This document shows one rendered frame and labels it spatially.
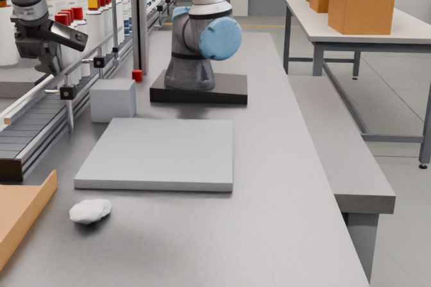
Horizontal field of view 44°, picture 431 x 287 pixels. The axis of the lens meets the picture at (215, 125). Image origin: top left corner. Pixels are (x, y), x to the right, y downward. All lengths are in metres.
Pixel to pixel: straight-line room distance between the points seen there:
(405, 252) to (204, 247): 1.75
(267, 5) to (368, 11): 6.33
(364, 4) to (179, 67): 1.69
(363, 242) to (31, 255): 0.63
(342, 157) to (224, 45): 0.44
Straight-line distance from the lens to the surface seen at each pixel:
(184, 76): 1.53
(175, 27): 1.54
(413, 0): 6.92
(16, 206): 1.00
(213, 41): 1.38
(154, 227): 0.90
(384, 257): 2.44
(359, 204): 1.05
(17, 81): 1.65
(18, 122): 1.28
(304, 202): 0.99
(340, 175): 1.11
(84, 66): 1.63
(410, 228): 2.70
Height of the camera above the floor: 1.28
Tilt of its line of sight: 20 degrees down
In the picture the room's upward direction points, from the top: 1 degrees clockwise
